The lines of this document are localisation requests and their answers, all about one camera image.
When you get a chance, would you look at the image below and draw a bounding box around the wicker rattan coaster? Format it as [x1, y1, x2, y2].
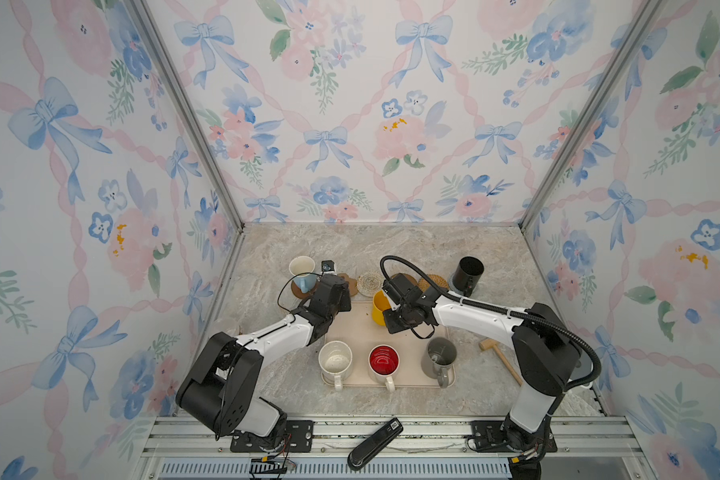
[418, 274, 449, 292]

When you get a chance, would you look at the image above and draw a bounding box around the yellow mug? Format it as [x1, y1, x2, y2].
[371, 290, 391, 327]

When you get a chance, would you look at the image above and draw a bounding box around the multicolour woven rope coaster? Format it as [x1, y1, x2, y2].
[357, 271, 384, 298]

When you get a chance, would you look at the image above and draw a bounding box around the light blue mug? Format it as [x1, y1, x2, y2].
[289, 256, 318, 292]

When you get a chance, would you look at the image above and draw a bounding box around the grey mug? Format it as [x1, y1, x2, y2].
[421, 337, 458, 388]

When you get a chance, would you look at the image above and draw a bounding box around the black mug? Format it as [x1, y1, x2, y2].
[449, 256, 485, 297]

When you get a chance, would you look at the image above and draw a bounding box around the cork paw print coaster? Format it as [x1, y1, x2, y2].
[339, 273, 358, 297]

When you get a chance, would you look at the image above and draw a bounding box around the plain round wooden coaster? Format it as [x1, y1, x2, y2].
[402, 273, 418, 285]

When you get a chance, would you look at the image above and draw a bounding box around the scratched dark wooden coaster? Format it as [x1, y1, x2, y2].
[290, 281, 317, 299]

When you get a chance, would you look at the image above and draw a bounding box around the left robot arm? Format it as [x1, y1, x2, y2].
[176, 273, 351, 449]

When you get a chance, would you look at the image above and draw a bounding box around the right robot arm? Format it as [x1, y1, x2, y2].
[382, 274, 602, 464]

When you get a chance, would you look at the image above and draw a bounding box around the red interior white mug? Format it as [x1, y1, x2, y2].
[368, 344, 400, 392]

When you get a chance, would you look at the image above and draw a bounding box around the beige serving tray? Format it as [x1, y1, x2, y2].
[324, 301, 439, 392]

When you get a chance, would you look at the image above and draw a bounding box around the wooden mallet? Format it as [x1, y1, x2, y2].
[479, 338, 523, 386]

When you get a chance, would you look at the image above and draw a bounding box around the black handheld device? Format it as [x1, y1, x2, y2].
[347, 417, 404, 471]

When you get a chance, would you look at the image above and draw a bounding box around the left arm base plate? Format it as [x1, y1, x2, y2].
[230, 420, 314, 454]

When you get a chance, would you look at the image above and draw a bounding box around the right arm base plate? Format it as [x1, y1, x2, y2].
[467, 417, 558, 454]

